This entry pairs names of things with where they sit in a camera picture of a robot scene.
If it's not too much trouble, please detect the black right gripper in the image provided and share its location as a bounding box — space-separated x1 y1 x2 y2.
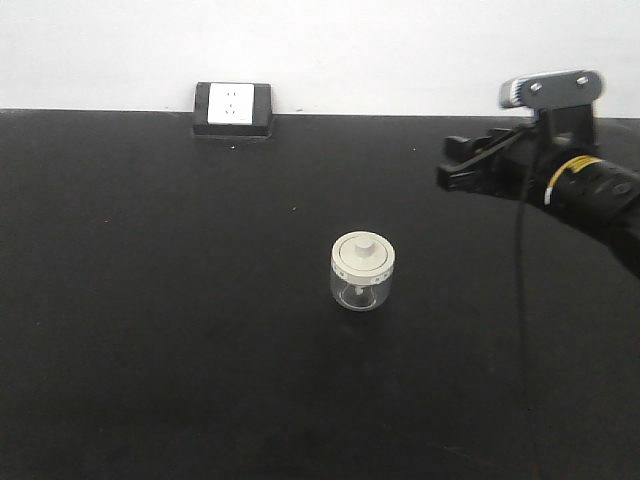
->
436 107 600 200

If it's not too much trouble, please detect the glass jar with white lid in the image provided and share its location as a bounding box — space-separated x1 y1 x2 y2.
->
330 231 396 312

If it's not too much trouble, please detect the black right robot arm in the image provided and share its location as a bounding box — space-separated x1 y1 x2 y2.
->
437 105 639 275

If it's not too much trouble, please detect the black and white power socket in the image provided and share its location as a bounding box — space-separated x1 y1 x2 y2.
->
192 82 273 138

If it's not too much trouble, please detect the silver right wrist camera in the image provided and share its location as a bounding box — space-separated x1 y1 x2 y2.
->
498 70 604 110

